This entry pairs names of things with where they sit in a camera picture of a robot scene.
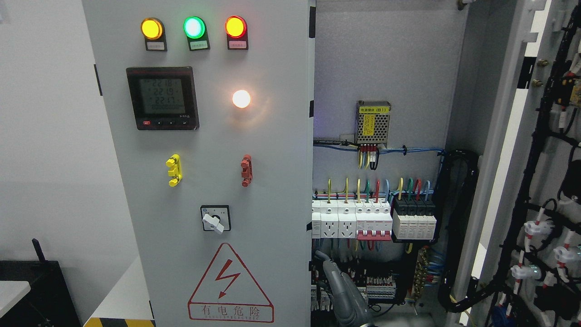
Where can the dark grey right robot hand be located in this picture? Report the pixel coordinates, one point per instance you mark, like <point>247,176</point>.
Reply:
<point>350,308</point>

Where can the grey cabinet door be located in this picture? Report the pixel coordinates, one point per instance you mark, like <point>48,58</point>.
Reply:
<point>274,62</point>
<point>509,49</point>

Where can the lower relay terminal row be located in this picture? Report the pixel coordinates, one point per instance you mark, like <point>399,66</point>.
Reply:
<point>374,283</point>

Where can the white socket breaker row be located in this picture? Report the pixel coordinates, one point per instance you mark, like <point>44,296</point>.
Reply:
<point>352,219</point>

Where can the black white surge protector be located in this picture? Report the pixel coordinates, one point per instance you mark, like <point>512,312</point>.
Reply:
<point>414,219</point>

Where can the red electric hazard sticker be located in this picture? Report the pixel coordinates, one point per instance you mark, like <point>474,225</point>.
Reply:
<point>228,292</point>

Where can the red test terminal block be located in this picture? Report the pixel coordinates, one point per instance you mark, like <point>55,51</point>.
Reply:
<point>246,170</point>

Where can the perforated metal power supply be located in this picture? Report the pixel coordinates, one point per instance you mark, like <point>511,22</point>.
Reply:
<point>373,119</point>

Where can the yellow test terminal block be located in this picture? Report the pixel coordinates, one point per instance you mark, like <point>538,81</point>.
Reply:
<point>174,170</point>

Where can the white glowing indicator lamp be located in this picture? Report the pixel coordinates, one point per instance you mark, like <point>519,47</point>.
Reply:
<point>241,98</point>

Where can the black digital power meter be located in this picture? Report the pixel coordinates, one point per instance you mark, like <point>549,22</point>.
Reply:
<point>163,98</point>

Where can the black box with antenna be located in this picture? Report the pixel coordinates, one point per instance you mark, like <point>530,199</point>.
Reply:
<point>46,301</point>

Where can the red indicator lamp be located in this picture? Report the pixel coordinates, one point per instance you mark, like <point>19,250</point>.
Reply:
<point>235,27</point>

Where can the green indicator lamp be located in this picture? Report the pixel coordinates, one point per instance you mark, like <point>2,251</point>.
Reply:
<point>194,27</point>

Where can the yellow indicator lamp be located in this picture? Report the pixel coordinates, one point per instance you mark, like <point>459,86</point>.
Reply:
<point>152,28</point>

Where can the white rotary selector switch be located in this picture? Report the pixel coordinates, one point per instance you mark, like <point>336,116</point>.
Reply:
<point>216,218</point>

